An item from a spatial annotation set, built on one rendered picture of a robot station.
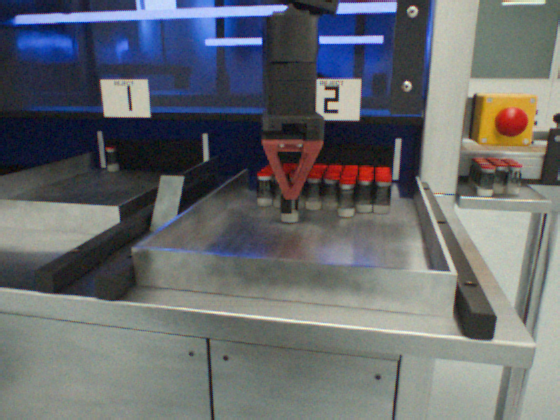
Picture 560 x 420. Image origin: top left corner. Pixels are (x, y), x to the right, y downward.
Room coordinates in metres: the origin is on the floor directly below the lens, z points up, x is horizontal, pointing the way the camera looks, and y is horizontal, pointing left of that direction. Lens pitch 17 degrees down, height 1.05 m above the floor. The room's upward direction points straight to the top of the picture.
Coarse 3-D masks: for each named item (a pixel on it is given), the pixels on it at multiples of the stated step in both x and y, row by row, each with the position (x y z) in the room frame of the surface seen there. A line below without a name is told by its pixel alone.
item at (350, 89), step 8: (320, 80) 0.68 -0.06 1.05; (328, 80) 0.68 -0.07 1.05; (336, 80) 0.68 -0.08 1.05; (344, 80) 0.67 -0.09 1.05; (352, 80) 0.67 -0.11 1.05; (360, 80) 0.67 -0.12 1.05; (320, 88) 0.68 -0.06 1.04; (344, 88) 0.67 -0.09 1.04; (352, 88) 0.67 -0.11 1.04; (360, 88) 0.67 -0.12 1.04; (320, 96) 0.68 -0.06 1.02; (328, 96) 0.68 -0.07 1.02; (344, 96) 0.67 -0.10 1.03; (352, 96) 0.67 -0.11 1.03; (360, 96) 0.67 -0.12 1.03; (320, 104) 0.68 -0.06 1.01; (328, 104) 0.68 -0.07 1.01; (336, 104) 0.68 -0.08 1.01; (344, 104) 0.67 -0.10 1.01; (352, 104) 0.67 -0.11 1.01; (320, 112) 0.68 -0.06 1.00; (344, 112) 0.67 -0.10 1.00; (352, 112) 0.67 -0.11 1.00
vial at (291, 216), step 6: (282, 198) 0.51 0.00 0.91; (282, 204) 0.51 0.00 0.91; (288, 204) 0.51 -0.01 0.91; (294, 204) 0.51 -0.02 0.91; (282, 210) 0.51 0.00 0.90; (288, 210) 0.50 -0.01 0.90; (294, 210) 0.51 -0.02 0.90; (282, 216) 0.51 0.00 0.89; (288, 216) 0.50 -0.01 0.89; (294, 216) 0.51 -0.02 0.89; (288, 222) 0.50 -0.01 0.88; (294, 222) 0.51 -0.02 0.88
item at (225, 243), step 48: (240, 192) 0.63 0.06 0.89; (144, 240) 0.36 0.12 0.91; (192, 240) 0.45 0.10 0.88; (240, 240) 0.45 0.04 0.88; (288, 240) 0.45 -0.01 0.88; (336, 240) 0.45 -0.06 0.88; (384, 240) 0.45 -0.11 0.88; (432, 240) 0.40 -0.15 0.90; (192, 288) 0.33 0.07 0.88; (240, 288) 0.32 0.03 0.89; (288, 288) 0.32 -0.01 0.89; (336, 288) 0.31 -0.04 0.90; (384, 288) 0.30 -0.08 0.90; (432, 288) 0.29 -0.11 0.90
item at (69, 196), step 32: (64, 160) 0.76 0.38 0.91; (0, 192) 0.62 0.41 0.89; (32, 192) 0.66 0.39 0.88; (64, 192) 0.66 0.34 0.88; (96, 192) 0.66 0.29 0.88; (128, 192) 0.66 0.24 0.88; (0, 224) 0.50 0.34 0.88; (32, 224) 0.49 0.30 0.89; (64, 224) 0.48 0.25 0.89; (96, 224) 0.47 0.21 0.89
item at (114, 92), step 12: (108, 84) 0.75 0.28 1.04; (120, 84) 0.75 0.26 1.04; (132, 84) 0.74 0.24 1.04; (144, 84) 0.74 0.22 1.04; (108, 96) 0.75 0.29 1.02; (120, 96) 0.75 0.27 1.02; (132, 96) 0.74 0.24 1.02; (144, 96) 0.74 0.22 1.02; (108, 108) 0.75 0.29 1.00; (120, 108) 0.75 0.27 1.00; (132, 108) 0.74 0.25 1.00; (144, 108) 0.74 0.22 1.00
